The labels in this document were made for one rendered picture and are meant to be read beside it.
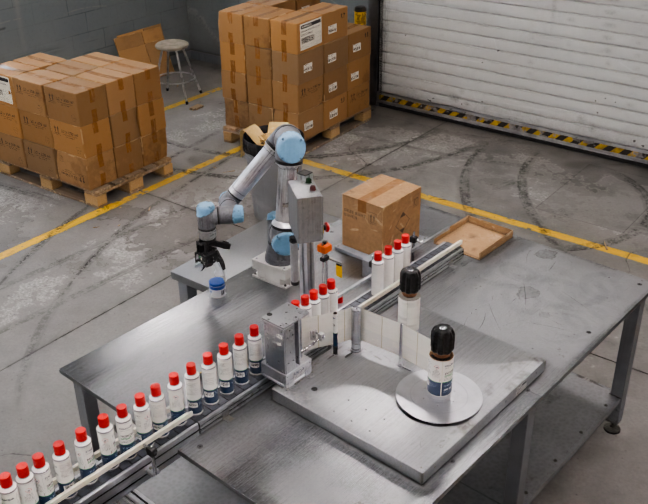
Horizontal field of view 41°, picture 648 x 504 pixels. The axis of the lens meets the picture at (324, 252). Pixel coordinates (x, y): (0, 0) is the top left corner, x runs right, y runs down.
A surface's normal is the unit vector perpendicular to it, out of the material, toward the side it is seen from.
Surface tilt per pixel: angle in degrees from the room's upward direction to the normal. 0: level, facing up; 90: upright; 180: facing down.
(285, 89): 88
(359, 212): 90
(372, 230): 90
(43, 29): 90
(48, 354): 0
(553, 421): 2
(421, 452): 0
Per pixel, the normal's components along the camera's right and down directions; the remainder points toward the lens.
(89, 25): 0.79, 0.29
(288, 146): 0.18, 0.31
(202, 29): -0.61, 0.39
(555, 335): -0.01, -0.88
